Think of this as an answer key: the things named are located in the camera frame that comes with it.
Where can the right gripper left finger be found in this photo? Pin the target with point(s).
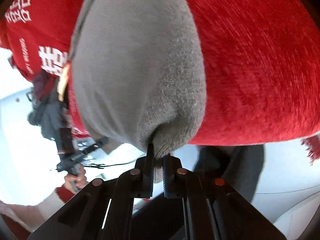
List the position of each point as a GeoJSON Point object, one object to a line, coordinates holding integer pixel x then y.
{"type": "Point", "coordinates": [103, 209]}

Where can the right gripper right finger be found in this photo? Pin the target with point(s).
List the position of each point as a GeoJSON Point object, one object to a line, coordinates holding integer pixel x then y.
{"type": "Point", "coordinates": [213, 209]}

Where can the grey knit sweater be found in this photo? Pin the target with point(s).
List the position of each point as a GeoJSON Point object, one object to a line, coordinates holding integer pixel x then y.
{"type": "Point", "coordinates": [138, 73]}

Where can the pile of clothes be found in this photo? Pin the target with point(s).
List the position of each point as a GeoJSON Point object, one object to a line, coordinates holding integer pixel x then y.
{"type": "Point", "coordinates": [48, 112]}

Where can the person's left hand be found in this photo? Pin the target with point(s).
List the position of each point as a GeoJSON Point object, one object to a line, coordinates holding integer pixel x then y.
{"type": "Point", "coordinates": [76, 183]}

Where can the red sofa cover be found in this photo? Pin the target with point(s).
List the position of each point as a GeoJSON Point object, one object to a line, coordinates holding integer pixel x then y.
{"type": "Point", "coordinates": [261, 64]}

